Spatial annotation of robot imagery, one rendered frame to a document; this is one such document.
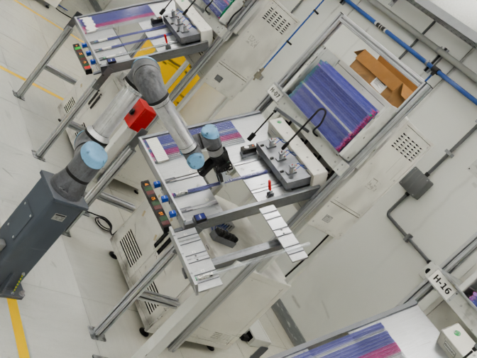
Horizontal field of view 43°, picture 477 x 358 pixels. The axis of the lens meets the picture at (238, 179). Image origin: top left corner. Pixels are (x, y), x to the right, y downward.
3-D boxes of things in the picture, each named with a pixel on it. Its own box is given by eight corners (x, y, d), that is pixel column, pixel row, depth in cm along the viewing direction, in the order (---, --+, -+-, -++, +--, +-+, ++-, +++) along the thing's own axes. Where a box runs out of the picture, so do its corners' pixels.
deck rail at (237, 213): (184, 234, 278) (184, 225, 274) (183, 231, 280) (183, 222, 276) (319, 196, 303) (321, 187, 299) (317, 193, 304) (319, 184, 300)
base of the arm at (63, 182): (56, 197, 249) (70, 179, 246) (45, 172, 258) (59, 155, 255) (85, 205, 260) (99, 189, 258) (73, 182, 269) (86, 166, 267)
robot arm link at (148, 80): (155, 69, 237) (212, 163, 262) (152, 60, 246) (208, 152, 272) (130, 83, 237) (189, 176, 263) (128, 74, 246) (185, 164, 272)
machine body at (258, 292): (138, 339, 314) (216, 258, 299) (102, 246, 361) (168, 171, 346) (220, 356, 360) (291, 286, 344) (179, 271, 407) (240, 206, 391)
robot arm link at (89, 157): (66, 172, 249) (86, 148, 245) (67, 157, 260) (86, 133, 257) (91, 187, 254) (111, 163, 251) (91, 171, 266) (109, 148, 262)
